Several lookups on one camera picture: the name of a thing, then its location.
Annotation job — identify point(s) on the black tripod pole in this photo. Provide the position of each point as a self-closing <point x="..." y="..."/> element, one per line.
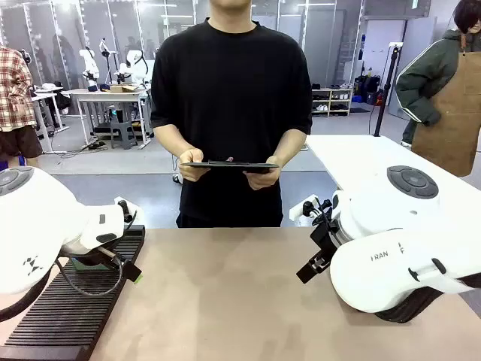
<point x="387" y="90"/>

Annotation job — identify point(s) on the white shoe shelf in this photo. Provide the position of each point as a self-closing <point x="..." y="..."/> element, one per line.
<point x="332" y="101"/>

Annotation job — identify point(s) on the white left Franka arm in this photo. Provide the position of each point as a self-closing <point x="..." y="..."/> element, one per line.
<point x="34" y="218"/>

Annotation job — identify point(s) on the black slotted PCB rack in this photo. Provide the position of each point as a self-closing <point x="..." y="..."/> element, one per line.
<point x="64" y="319"/>

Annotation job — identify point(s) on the white background desk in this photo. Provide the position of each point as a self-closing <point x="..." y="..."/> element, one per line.
<point x="47" y="98"/>

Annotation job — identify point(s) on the brown cardboard box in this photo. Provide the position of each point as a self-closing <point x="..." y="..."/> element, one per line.
<point x="123" y="88"/>

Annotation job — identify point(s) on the white background workbench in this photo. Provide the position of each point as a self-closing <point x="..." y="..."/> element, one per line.
<point x="109" y="94"/>

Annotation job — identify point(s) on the person's left forearm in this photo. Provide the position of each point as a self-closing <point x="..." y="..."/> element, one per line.
<point x="289" y="144"/>

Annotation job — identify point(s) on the grey plastic stool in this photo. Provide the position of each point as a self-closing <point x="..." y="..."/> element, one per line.
<point x="123" y="133"/>

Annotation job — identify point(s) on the person's left hand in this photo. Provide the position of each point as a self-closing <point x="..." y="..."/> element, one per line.
<point x="263" y="180"/>

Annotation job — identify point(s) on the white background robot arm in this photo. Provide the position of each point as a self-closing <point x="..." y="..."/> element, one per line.
<point x="89" y="64"/>
<point x="136" y="64"/>

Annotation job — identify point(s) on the person in brown apron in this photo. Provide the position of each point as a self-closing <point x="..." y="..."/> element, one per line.
<point x="447" y="94"/>

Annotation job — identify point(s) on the black clipboard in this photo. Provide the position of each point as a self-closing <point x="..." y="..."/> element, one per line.
<point x="229" y="165"/>

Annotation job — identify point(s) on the mannequin in plaid shirt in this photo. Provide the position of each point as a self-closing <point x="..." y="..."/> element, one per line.
<point x="13" y="94"/>

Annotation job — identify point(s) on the person's right forearm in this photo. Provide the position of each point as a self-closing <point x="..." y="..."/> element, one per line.
<point x="171" y="141"/>

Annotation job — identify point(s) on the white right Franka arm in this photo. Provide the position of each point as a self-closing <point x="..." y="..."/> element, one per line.
<point x="383" y="259"/>

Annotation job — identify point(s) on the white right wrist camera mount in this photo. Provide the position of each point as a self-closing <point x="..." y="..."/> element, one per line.
<point x="300" y="210"/>

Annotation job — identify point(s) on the person's right hand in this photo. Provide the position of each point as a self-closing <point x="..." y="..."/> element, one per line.
<point x="191" y="173"/>

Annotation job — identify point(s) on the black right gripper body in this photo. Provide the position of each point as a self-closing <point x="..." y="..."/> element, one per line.
<point x="325" y="237"/>

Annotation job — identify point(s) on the person's black t-shirt torso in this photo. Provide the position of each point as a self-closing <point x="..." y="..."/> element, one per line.
<point x="229" y="94"/>

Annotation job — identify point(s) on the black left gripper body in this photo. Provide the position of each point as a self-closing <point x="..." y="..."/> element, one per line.
<point x="109" y="259"/>

